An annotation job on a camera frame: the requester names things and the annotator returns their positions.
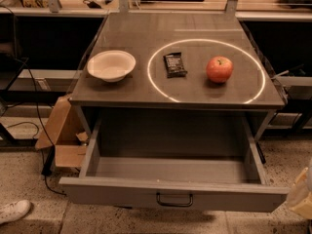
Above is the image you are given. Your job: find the white bowl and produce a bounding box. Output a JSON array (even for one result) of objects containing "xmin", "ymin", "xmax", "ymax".
[{"xmin": 87, "ymin": 50, "xmax": 137, "ymax": 83}]

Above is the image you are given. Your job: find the grey top drawer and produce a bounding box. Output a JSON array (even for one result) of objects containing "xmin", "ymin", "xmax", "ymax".
[{"xmin": 60, "ymin": 115, "xmax": 289, "ymax": 212}]

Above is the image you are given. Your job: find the grey drawer cabinet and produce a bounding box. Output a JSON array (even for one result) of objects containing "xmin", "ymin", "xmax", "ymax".
[{"xmin": 70, "ymin": 13, "xmax": 284, "ymax": 129}]

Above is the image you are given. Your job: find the white sneaker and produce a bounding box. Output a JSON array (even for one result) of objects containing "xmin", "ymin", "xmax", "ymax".
[{"xmin": 0, "ymin": 200, "xmax": 31, "ymax": 224}]

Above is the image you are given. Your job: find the brown cardboard box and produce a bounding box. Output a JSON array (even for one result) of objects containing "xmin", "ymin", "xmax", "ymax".
[{"xmin": 35, "ymin": 96, "xmax": 89, "ymax": 168}]

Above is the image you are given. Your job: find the black floor cable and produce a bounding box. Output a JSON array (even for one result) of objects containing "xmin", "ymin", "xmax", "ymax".
[{"xmin": 0, "ymin": 3, "xmax": 67, "ymax": 197}]

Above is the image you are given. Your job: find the black snack bar wrapper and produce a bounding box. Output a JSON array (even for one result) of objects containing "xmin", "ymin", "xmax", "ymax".
[{"xmin": 163, "ymin": 52, "xmax": 187, "ymax": 78}]

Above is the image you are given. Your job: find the red apple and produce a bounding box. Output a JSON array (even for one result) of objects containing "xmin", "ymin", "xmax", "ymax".
[{"xmin": 206, "ymin": 56, "xmax": 234, "ymax": 84}]

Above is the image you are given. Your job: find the black top drawer handle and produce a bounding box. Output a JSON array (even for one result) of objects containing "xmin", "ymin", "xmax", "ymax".
[{"xmin": 156, "ymin": 193, "xmax": 193, "ymax": 208}]

